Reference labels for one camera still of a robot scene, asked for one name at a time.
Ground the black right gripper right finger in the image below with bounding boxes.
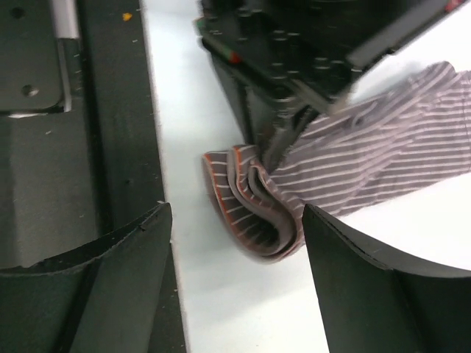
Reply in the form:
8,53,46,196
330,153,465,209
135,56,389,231
302,205,470,353

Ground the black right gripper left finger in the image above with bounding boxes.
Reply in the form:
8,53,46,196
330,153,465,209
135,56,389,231
1,203,172,352

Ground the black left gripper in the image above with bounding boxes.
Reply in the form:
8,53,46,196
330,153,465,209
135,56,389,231
197,0,460,169

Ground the grey striped underwear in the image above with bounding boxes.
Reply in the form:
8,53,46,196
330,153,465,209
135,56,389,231
202,62,470,262

